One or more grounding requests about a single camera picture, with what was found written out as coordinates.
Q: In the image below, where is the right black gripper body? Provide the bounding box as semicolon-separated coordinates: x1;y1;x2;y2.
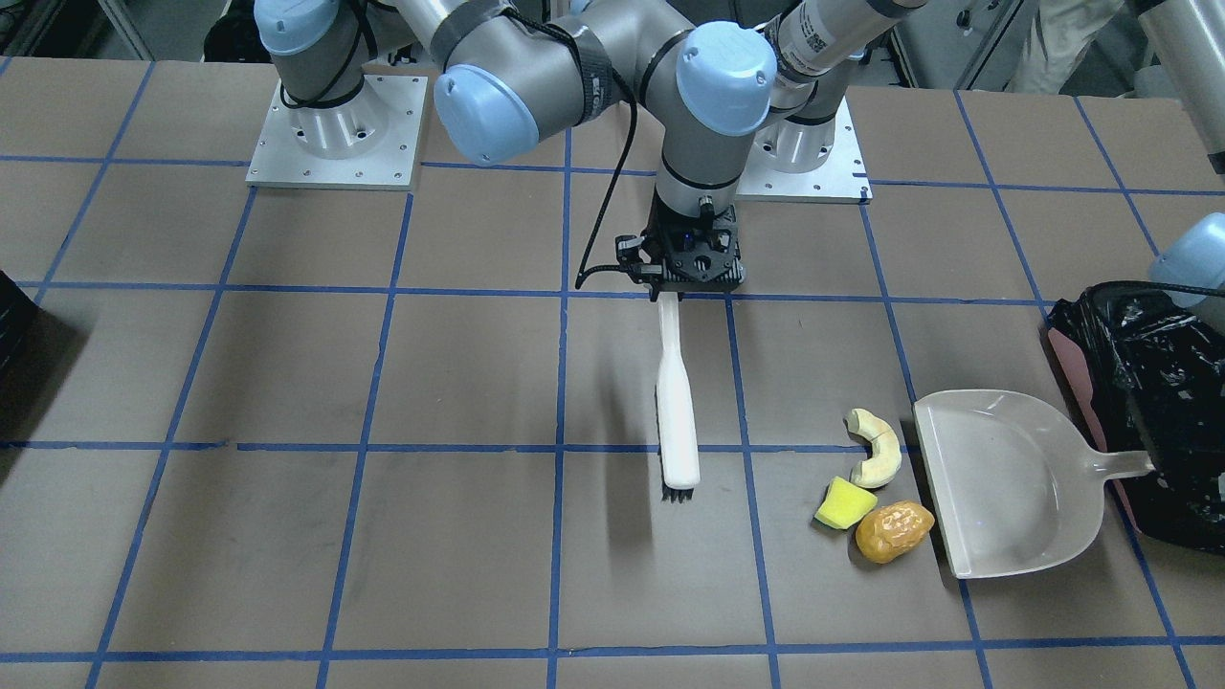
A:
615;202;745;293

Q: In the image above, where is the white hand brush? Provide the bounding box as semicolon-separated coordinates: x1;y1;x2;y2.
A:
657;292;701;501

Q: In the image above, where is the beige plastic dustpan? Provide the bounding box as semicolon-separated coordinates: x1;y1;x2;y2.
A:
914;389;1154;579

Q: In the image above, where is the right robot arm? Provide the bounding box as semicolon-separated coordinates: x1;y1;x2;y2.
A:
247;1;777;298

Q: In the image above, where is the black bag lined bin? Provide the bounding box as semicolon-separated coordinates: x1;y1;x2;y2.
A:
1047;280;1224;554

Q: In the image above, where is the curved pale peel piece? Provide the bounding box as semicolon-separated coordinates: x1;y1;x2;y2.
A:
845;409;902;489

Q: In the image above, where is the yellow sponge piece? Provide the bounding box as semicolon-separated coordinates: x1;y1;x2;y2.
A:
813;477;877;528

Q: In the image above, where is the orange crumpled food piece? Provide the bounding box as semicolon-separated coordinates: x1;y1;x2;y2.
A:
854;500;936;566

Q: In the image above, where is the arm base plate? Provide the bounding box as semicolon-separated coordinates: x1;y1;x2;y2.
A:
736;101;873;204
246;75;429;192

